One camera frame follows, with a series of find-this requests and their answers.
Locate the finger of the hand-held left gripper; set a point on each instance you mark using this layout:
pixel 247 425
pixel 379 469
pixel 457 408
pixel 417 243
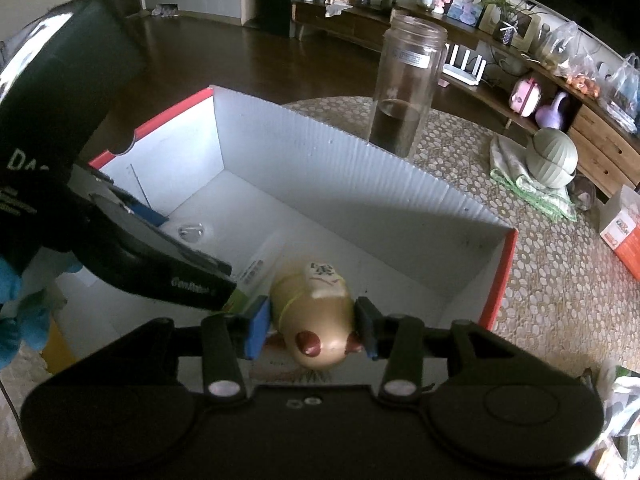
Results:
pixel 150 215
pixel 170 275

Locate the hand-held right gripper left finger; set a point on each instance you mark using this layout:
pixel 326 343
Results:
pixel 257 330

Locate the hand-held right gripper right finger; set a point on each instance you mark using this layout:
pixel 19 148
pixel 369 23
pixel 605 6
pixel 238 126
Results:
pixel 367 332

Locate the white green tube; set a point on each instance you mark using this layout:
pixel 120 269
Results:
pixel 256 266

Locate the red cardboard box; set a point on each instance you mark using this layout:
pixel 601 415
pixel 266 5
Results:
pixel 350 210

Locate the person's left hand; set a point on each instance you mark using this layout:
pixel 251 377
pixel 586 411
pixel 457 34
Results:
pixel 30 310

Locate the small clear plastic piece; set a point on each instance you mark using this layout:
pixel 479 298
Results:
pixel 191 231

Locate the lace tablecloth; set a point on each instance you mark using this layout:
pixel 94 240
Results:
pixel 550 300

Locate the green folded cloth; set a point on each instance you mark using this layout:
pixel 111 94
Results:
pixel 510 170

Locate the tall glass jar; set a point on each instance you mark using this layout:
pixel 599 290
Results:
pixel 407 85

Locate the green lidded bowl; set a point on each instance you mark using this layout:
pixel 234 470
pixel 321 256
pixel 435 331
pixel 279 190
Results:
pixel 552 157

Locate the clear glass cup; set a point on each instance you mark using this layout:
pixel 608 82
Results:
pixel 582 192

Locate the orange white tissue box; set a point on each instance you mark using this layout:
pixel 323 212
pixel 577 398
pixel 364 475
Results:
pixel 625 240

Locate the pink lunch box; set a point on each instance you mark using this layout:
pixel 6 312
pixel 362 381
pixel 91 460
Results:
pixel 525 97

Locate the white router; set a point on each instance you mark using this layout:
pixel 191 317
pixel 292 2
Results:
pixel 465 65

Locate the wooden television cabinet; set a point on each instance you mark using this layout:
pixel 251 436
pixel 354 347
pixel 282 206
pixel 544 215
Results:
pixel 600 150

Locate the small dark teapot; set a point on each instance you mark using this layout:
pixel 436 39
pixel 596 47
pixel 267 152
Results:
pixel 387 4

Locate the clear plastic bag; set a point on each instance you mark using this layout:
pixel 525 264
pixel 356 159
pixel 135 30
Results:
pixel 622 95

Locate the blue picture frame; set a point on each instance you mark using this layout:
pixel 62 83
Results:
pixel 465 5

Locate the wooden photo frame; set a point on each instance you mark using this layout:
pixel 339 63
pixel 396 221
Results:
pixel 522 25

